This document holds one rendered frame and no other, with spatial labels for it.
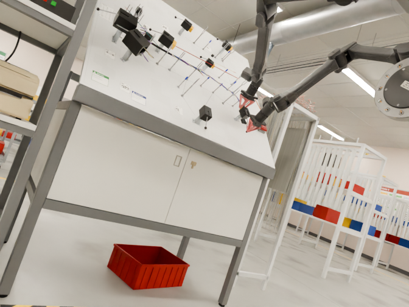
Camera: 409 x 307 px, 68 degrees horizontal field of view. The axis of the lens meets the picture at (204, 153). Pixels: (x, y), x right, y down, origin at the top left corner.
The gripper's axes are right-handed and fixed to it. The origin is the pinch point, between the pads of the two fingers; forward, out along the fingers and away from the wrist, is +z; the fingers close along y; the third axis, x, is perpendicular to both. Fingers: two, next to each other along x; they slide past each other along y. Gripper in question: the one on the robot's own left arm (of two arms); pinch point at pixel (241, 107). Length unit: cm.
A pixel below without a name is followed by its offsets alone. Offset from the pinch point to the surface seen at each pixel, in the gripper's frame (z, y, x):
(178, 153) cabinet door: 25, 45, 16
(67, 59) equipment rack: 0, 99, -4
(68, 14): -13, 100, -15
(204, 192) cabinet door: 40, 27, 29
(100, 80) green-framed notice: 5, 84, -5
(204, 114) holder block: 3.3, 39.1, 13.2
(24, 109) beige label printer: 21, 110, 0
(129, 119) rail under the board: 14, 73, 9
